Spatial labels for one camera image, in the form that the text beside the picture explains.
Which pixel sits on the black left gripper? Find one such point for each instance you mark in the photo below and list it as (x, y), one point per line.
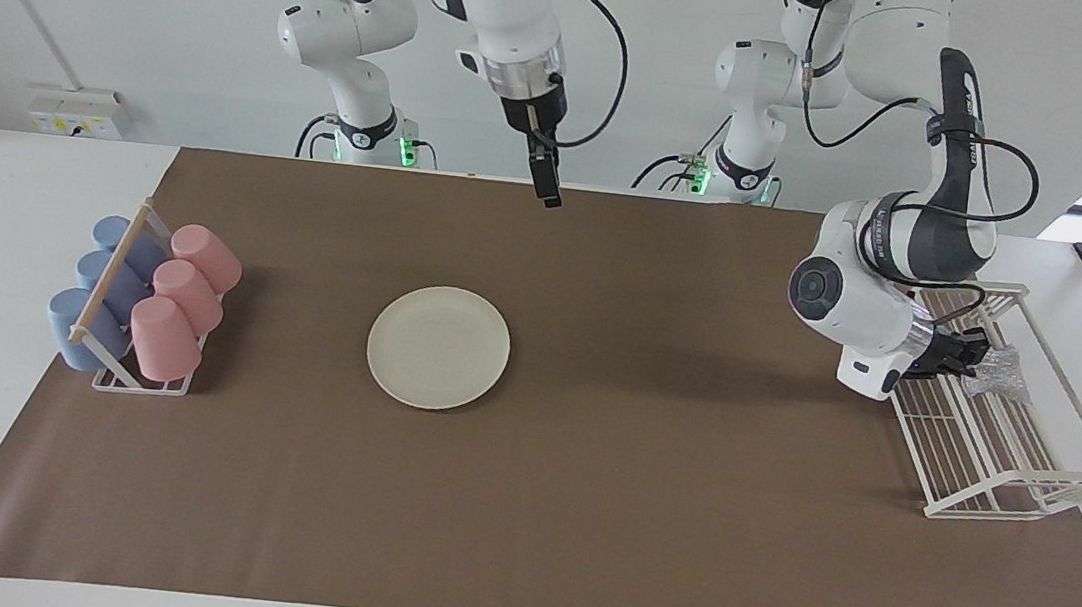
(940, 354)

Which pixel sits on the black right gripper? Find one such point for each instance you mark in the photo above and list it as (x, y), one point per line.
(533, 110)

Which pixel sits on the silver mesh sponge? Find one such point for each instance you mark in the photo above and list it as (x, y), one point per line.
(996, 376)

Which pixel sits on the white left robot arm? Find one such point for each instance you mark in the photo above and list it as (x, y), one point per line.
(862, 307)

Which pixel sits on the cream round plate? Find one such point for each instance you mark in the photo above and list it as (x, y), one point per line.
(438, 347)

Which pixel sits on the brown table mat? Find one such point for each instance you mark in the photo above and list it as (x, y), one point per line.
(580, 509)

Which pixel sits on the pink plastic cup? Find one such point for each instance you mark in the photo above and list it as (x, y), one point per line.
(188, 295)
(163, 341)
(207, 255)

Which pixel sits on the blue plastic cup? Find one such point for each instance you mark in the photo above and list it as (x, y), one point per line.
(118, 234)
(102, 272)
(74, 327)

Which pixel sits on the cup rack with wooden bar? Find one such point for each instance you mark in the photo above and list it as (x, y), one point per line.
(106, 283)

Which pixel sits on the white wall socket box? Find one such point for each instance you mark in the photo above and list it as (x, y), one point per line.
(76, 112)

